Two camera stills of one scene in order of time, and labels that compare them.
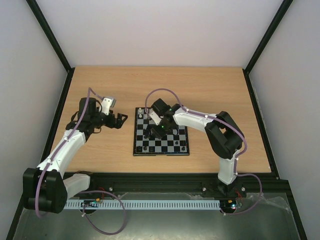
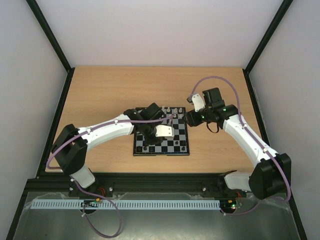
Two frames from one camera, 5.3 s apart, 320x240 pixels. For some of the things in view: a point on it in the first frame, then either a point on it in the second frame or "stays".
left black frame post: x=35 y=8 stays
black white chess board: x=174 y=144 stays
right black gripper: x=155 y=130 to x=191 y=119
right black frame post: x=282 y=10 stays
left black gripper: x=119 y=123 to x=148 y=142
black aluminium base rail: x=269 y=185 stays
